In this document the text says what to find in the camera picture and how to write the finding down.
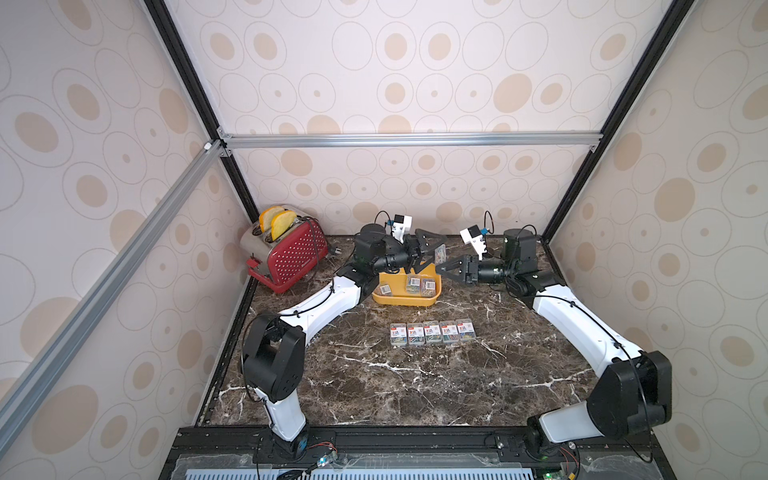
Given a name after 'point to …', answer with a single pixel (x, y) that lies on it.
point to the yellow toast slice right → (281, 223)
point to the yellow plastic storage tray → (416, 288)
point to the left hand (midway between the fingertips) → (449, 247)
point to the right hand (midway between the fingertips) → (437, 277)
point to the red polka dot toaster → (285, 243)
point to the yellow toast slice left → (266, 217)
